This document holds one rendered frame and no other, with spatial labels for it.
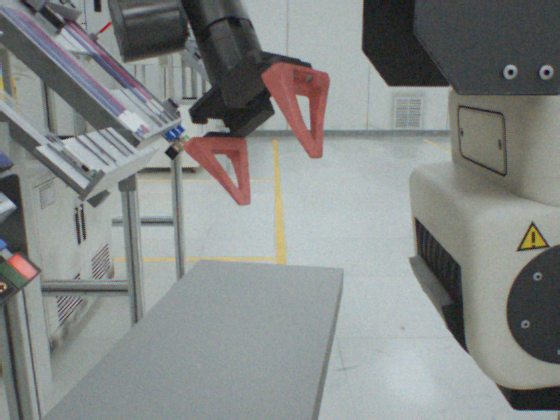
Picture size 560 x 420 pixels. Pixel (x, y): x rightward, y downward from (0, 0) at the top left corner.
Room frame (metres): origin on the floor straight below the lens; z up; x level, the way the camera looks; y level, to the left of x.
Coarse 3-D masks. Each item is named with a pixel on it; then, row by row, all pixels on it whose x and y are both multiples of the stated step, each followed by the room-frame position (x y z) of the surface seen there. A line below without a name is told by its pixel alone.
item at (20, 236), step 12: (12, 180) 0.77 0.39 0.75; (12, 192) 0.77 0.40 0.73; (12, 216) 0.77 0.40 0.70; (0, 228) 0.77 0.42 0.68; (12, 228) 0.77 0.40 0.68; (24, 228) 0.77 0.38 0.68; (12, 240) 0.77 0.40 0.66; (24, 240) 0.77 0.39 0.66; (12, 252) 0.77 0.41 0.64; (24, 252) 0.77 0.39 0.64
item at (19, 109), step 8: (0, 88) 0.92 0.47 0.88; (0, 96) 0.91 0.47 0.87; (8, 96) 0.92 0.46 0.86; (8, 104) 0.91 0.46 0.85; (16, 104) 0.92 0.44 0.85; (16, 112) 0.91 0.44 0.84; (24, 112) 0.91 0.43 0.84; (32, 120) 0.91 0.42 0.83; (40, 128) 0.91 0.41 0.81; (48, 136) 0.91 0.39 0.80; (56, 136) 0.92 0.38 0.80; (56, 144) 0.91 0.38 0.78; (64, 144) 0.92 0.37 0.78
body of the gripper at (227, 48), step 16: (224, 32) 0.51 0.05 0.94; (240, 32) 0.51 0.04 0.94; (208, 48) 0.51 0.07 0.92; (224, 48) 0.50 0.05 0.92; (240, 48) 0.50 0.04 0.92; (256, 48) 0.51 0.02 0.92; (208, 64) 0.51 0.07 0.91; (224, 64) 0.50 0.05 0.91; (240, 64) 0.47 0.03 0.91; (224, 80) 0.48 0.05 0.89; (208, 96) 0.50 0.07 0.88; (256, 96) 0.50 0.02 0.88; (192, 112) 0.51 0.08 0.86; (208, 112) 0.51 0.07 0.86; (224, 112) 0.54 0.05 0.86
